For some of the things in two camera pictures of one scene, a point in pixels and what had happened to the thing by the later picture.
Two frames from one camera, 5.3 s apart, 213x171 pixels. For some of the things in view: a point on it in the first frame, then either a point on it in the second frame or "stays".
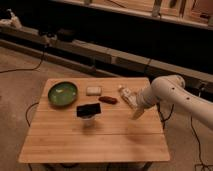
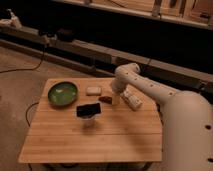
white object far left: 14,20 stays
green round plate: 62,94 stays
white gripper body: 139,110 → 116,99
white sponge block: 94,91 stays
